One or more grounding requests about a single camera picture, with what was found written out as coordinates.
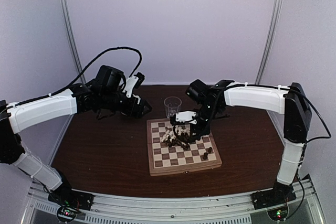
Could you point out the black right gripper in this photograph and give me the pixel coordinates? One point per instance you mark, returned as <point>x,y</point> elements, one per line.
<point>201,130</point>

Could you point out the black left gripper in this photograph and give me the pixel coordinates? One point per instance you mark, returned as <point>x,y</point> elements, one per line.
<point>137,113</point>

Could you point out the dark chess piece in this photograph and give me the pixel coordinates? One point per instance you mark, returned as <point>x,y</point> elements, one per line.
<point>209,150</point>

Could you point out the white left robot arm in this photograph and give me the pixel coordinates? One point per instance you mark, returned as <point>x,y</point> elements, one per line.
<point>15,117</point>

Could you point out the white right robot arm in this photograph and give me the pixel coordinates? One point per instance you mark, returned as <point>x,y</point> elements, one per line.
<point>286,100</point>

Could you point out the pile of dark chess pieces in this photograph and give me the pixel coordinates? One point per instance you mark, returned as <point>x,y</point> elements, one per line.
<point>180,140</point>

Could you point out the wooden chess board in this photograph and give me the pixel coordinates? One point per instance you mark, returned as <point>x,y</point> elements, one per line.
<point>164,160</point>

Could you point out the clear drinking glass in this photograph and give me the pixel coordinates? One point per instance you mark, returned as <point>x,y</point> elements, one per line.
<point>172,106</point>

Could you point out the aluminium frame post left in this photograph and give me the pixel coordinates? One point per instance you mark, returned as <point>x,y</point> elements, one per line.
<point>70,36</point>

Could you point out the aluminium frame post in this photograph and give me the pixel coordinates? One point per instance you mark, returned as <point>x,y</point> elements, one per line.
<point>276,10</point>
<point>70,36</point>

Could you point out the aluminium front rail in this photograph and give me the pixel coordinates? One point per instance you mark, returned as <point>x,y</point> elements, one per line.
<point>234,208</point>

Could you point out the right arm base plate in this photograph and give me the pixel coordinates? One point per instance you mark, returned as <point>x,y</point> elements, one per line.
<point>270,198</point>

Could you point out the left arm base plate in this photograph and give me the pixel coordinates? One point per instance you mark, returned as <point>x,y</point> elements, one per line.
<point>76,200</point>

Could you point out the aluminium frame post right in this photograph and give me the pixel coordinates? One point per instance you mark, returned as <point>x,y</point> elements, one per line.
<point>276,10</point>

